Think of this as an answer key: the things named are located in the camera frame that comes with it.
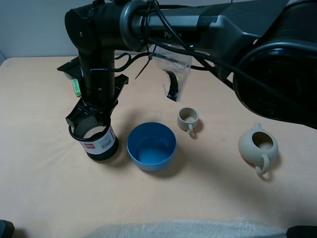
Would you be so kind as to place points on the green rectangular packet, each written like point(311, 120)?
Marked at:
point(76, 87)

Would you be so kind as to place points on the beige ceramic teapot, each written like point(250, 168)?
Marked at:
point(258, 147)

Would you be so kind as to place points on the black object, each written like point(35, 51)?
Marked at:
point(6, 229)
point(302, 232)

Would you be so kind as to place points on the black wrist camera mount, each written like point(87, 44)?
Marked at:
point(71, 69)

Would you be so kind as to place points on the blue plastic bowl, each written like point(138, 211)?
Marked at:
point(151, 146)

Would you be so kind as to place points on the black object bottom left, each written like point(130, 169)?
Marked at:
point(6, 229)

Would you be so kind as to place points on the black mesh pen holder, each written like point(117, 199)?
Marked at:
point(102, 148)

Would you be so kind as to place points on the clear plastic bag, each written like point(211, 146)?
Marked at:
point(177, 67)

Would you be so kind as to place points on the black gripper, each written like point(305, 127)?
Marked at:
point(98, 96)

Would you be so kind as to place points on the black object bottom right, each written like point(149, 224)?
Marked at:
point(302, 232)

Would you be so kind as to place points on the beige ceramic teacup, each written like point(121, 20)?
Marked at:
point(187, 119)

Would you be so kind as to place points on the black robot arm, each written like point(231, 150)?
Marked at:
point(264, 50)

